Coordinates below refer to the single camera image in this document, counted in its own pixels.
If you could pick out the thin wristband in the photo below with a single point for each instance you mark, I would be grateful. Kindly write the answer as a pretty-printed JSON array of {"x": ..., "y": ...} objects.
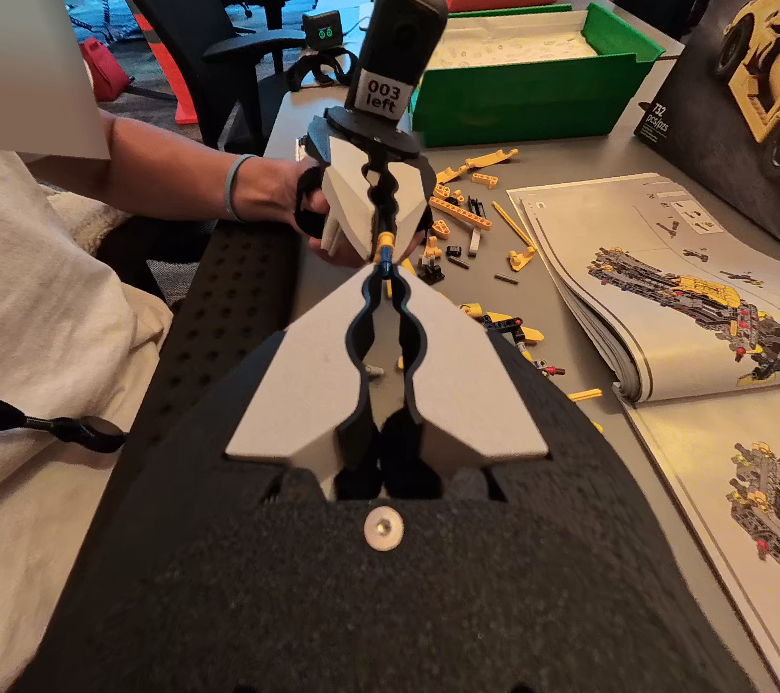
[{"x": 230, "y": 187}]

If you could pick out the open instruction booklet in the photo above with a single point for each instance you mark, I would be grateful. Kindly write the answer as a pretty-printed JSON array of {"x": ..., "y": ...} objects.
[{"x": 609, "y": 224}]

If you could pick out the green plastic bin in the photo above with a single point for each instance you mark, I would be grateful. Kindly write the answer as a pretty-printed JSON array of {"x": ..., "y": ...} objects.
[{"x": 518, "y": 102}]

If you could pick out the grey desk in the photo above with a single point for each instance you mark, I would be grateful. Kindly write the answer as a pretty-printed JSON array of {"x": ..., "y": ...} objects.
[{"x": 560, "y": 163}]

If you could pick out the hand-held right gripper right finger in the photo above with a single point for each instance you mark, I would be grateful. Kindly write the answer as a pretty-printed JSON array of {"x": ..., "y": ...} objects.
[{"x": 481, "y": 400}]

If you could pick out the toy car set box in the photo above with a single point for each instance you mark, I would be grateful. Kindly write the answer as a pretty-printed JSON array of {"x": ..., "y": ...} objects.
[{"x": 701, "y": 126}]

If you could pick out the person's left hand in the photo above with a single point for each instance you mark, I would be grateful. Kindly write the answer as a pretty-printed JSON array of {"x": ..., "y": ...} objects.
[{"x": 268, "y": 190}]

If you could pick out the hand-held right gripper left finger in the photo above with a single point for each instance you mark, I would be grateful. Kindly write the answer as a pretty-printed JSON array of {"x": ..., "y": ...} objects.
[{"x": 292, "y": 400}]

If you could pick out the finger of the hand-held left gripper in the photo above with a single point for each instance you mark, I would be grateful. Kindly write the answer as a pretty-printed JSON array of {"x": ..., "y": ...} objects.
[
  {"x": 411, "y": 199},
  {"x": 347, "y": 199}
]

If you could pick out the person's left forearm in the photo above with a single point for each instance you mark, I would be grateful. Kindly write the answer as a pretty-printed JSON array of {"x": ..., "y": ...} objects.
[{"x": 164, "y": 169}]

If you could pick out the white paper packets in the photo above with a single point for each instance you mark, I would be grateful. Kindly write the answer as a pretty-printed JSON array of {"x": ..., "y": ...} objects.
[{"x": 506, "y": 44}]

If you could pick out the short blue pin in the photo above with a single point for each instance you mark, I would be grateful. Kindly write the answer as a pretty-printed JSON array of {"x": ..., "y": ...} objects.
[{"x": 385, "y": 267}]

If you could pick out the thin yellow rod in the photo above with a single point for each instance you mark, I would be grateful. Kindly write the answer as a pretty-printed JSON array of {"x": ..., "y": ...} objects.
[{"x": 513, "y": 224}]

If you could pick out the small black device green lights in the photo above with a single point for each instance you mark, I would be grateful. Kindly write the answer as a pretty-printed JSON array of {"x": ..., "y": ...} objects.
[{"x": 323, "y": 29}]

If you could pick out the small yellow toy piece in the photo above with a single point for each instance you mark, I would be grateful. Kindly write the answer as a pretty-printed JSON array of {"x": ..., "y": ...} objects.
[{"x": 384, "y": 242}]

